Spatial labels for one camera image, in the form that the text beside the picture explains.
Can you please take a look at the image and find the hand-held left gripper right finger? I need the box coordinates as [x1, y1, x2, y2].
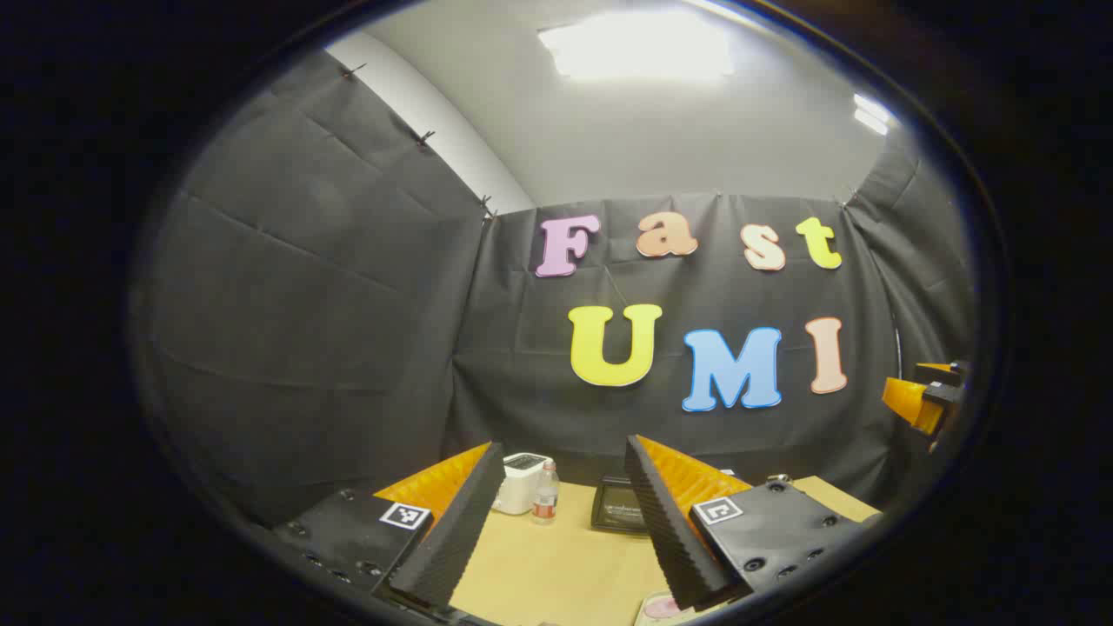
[623, 434, 885, 611]

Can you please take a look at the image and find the cream square plate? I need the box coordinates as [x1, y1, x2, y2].
[633, 589, 723, 626]

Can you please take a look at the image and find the black electric oven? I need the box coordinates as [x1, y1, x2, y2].
[590, 474, 653, 533]

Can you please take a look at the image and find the small ceiling light panel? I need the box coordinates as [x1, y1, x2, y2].
[852, 93, 895, 137]

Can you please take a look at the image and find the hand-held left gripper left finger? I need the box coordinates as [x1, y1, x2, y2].
[270, 441, 507, 614]

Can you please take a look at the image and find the clear plastic bottle red label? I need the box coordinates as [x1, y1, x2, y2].
[532, 461, 561, 526]

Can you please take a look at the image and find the large ceiling light panel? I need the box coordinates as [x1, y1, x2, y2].
[537, 9, 736, 83]

